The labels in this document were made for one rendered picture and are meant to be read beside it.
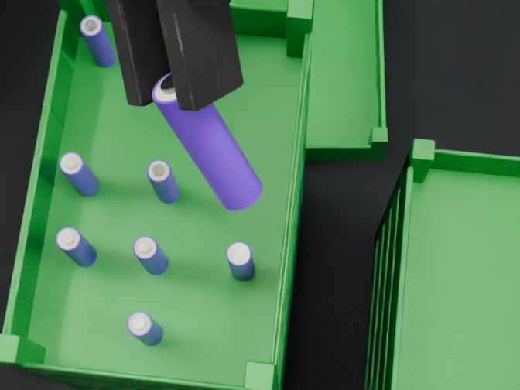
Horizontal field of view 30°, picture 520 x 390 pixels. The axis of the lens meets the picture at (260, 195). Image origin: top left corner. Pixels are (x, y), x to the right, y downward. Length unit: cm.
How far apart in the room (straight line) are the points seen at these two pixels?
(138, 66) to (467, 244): 63
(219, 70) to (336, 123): 96
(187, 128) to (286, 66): 46
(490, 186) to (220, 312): 33
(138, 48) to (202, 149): 5
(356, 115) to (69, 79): 58
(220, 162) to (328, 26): 100
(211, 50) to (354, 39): 101
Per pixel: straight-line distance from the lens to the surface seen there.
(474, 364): 93
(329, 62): 134
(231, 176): 38
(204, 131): 36
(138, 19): 36
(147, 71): 36
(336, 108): 131
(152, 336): 73
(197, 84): 34
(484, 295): 94
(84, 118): 82
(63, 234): 72
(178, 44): 34
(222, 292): 77
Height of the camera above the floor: 124
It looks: 75 degrees down
